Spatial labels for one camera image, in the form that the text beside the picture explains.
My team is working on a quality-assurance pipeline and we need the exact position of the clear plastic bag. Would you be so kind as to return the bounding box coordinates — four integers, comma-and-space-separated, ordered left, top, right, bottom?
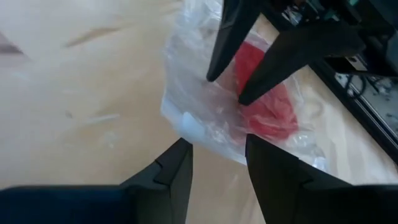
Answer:
160, 0, 331, 170

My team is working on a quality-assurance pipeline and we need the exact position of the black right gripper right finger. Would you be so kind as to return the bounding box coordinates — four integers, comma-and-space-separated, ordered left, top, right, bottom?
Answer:
244, 133, 398, 224

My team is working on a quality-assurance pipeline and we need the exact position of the black table edge frame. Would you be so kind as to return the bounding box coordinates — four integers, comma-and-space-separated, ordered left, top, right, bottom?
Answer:
309, 60, 398, 164

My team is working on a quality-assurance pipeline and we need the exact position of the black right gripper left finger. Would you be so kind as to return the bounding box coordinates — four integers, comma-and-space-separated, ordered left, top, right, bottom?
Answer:
0, 138, 194, 224

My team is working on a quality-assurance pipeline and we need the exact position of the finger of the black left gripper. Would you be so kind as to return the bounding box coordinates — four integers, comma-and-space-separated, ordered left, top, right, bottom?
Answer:
206, 0, 262, 83
238, 24, 366, 106

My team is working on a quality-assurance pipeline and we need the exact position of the red elastic bandage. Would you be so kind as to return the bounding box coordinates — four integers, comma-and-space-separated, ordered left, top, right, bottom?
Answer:
233, 41, 300, 142

